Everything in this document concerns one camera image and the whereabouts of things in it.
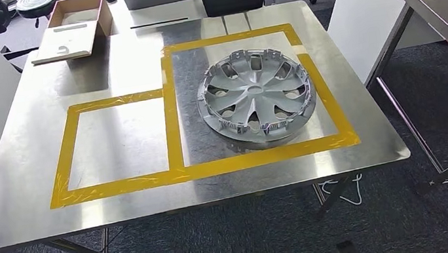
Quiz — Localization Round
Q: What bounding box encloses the brown cardboard box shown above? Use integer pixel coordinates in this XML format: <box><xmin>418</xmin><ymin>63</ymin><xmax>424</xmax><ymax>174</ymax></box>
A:
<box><xmin>43</xmin><ymin>0</ymin><xmax>117</xmax><ymax>46</ymax></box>

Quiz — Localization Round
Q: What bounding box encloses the white desk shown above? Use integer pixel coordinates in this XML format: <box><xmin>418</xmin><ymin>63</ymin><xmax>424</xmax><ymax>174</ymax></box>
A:
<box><xmin>65</xmin><ymin>0</ymin><xmax>212</xmax><ymax>41</ymax></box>

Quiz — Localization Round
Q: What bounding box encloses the thin black bar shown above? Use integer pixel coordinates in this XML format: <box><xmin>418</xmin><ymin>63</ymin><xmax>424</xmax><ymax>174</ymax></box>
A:
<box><xmin>129</xmin><ymin>16</ymin><xmax>190</xmax><ymax>29</ymax></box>

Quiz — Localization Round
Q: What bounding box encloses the steel workbench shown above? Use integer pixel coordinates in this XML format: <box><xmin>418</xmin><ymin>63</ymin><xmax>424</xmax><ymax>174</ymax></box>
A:
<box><xmin>0</xmin><ymin>0</ymin><xmax>422</xmax><ymax>253</ymax></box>

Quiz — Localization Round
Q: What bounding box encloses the black round stool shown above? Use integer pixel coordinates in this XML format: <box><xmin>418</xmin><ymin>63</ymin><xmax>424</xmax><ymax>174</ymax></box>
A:
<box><xmin>14</xmin><ymin>0</ymin><xmax>66</xmax><ymax>31</ymax></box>

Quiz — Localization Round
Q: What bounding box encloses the silver wheel hubcap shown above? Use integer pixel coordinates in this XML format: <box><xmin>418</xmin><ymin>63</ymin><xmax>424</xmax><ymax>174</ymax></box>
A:
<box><xmin>190</xmin><ymin>40</ymin><xmax>323</xmax><ymax>152</ymax></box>

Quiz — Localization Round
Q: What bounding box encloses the white floor cable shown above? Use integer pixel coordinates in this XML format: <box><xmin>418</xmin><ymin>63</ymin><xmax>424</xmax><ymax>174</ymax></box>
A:
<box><xmin>318</xmin><ymin>172</ymin><xmax>368</xmax><ymax>212</ymax></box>

